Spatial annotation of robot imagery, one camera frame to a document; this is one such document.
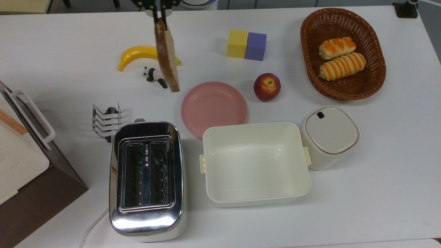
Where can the panda figurine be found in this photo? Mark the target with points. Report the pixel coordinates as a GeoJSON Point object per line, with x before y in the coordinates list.
{"type": "Point", "coordinates": [155, 74]}

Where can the metal toast rack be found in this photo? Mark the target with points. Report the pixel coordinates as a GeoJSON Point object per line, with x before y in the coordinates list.
{"type": "Point", "coordinates": [106, 120]}

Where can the cream and chrome toaster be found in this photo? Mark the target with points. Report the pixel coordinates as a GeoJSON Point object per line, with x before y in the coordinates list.
{"type": "Point", "coordinates": [144, 224]}

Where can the yellow foam cube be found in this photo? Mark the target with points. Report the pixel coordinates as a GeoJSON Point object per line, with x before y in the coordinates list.
{"type": "Point", "coordinates": [237, 44]}

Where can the red apple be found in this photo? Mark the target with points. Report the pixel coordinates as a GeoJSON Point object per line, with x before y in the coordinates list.
{"type": "Point", "coordinates": [267, 88]}

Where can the black camera stand base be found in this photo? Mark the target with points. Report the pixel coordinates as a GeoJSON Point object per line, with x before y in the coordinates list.
{"type": "Point", "coordinates": [406, 12]}

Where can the small white lidded bin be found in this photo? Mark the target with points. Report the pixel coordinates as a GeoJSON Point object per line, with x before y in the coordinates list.
{"type": "Point", "coordinates": [329, 131]}

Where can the brown bread slice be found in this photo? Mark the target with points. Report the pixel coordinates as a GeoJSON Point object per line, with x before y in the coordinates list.
{"type": "Point", "coordinates": [168, 58]}

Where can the brown drawer cabinet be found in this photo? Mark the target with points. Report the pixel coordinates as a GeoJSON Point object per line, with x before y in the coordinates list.
{"type": "Point", "coordinates": [41, 199]}

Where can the yellow banana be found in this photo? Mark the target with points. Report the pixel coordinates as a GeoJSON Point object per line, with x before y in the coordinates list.
{"type": "Point", "coordinates": [137, 53]}

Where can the black stand leg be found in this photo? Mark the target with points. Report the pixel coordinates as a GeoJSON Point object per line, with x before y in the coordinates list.
{"type": "Point", "coordinates": [116, 3]}
{"type": "Point", "coordinates": [66, 2]}

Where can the pink plate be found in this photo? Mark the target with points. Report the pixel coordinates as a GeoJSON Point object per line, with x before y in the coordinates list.
{"type": "Point", "coordinates": [213, 108]}

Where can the cream cupboard box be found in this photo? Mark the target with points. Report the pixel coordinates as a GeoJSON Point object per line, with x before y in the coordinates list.
{"type": "Point", "coordinates": [17, 158]}

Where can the white rectangular plastic container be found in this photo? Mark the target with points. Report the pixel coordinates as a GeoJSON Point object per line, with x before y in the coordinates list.
{"type": "Point", "coordinates": [255, 165]}

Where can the striped long bread roll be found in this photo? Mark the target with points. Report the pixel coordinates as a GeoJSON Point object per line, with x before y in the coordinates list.
{"type": "Point", "coordinates": [341, 67]}

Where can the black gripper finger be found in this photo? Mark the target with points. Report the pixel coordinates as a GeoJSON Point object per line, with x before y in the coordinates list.
{"type": "Point", "coordinates": [164, 19]}
{"type": "Point", "coordinates": [157, 15]}

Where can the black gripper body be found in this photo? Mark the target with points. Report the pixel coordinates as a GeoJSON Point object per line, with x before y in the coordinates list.
{"type": "Point", "coordinates": [144, 2]}

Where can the brown wicker basket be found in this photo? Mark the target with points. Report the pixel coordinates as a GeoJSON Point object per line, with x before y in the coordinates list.
{"type": "Point", "coordinates": [310, 69]}

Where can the pale yellow side desk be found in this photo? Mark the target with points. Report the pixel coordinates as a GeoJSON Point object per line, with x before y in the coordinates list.
{"type": "Point", "coordinates": [24, 6]}

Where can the orange glazed bread roll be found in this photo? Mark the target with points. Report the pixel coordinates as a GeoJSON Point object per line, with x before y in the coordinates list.
{"type": "Point", "coordinates": [336, 48]}

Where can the purple foam cube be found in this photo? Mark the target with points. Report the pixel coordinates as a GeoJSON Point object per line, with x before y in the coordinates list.
{"type": "Point", "coordinates": [255, 46]}

